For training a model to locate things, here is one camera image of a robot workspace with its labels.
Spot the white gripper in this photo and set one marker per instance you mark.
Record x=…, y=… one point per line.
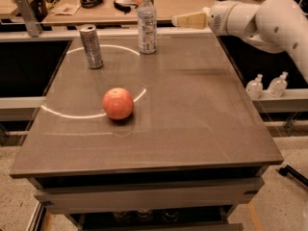
x=221, y=19

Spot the blue plastic water bottle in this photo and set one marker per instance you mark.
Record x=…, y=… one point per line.
x=147, y=27

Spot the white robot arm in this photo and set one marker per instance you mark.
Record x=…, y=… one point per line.
x=273, y=26

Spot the small clear bottle left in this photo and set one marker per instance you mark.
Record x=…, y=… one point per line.
x=255, y=87

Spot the small clear bottle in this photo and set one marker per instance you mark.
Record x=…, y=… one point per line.
x=255, y=87
x=278, y=85

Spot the small clear bottle right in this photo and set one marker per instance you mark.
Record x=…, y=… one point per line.
x=278, y=85

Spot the red apple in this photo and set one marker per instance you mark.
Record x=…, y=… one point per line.
x=118, y=103

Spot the black sunglasses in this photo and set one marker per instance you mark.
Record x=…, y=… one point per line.
x=125, y=7

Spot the silver drink can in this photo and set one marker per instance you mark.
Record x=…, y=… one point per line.
x=91, y=45

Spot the paper note on desk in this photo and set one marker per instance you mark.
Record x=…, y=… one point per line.
x=66, y=9

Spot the table drawer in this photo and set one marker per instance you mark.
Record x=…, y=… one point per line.
x=118, y=198

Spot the black chair base leg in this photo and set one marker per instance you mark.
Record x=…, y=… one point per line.
x=284, y=171

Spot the left metal bracket post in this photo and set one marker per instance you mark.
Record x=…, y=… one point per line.
x=31, y=23

